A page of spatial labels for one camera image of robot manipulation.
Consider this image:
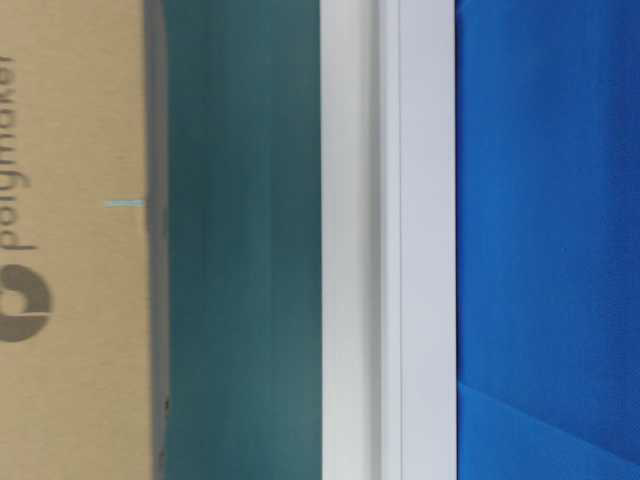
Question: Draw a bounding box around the brown Polymaker cardboard box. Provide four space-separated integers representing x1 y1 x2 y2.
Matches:
1 1 169 479

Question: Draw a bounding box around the white stand platform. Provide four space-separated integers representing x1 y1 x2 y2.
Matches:
320 1 457 479

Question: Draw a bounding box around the blue cloth mat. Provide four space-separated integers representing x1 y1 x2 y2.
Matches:
455 1 639 479

